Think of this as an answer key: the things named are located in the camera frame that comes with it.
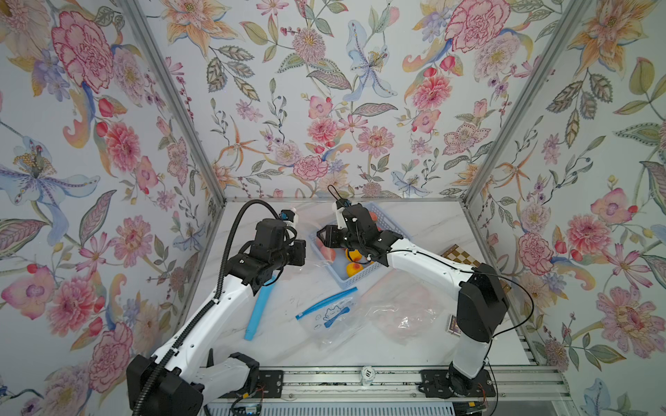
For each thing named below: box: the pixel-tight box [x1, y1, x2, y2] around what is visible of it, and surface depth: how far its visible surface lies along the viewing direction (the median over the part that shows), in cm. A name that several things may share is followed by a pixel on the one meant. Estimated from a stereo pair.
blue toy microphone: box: [244, 276, 275, 342], surface depth 88 cm
